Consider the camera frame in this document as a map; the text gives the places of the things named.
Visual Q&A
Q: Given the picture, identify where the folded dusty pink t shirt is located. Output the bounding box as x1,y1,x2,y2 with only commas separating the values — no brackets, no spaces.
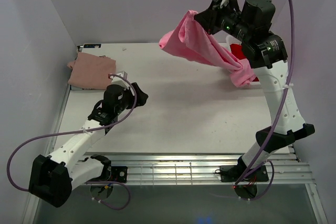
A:
67,52,116,90

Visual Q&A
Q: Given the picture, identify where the white plastic mesh basket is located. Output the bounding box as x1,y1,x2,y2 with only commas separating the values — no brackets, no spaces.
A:
226,35,239,47

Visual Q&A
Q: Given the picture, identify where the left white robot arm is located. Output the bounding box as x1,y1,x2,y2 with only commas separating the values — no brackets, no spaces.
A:
28,82,149,207

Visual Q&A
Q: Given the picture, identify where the aluminium rail frame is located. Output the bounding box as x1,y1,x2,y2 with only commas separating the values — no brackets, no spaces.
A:
34,83,316,223

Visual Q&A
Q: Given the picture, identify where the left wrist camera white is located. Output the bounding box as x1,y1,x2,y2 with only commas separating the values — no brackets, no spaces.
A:
108,71,129,89

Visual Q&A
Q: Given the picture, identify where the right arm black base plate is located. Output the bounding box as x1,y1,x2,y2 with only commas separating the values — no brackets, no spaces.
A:
216,165,270,183

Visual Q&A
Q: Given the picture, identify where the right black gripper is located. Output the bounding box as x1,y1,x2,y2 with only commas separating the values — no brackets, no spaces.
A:
194,0,251,42

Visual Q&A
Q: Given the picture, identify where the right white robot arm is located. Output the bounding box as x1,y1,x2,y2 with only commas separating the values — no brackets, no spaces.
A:
194,0,315,182

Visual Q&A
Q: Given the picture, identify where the blue label sticker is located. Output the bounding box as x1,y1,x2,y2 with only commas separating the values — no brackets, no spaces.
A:
82,44,101,48

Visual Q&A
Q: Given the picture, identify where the red t shirt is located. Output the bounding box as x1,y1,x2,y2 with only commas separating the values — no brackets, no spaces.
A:
230,44,259,87

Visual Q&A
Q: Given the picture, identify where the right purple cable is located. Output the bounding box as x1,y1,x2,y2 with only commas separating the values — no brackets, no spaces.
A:
209,0,294,201

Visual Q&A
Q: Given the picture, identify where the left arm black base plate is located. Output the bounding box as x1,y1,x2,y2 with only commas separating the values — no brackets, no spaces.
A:
90,154,128,183

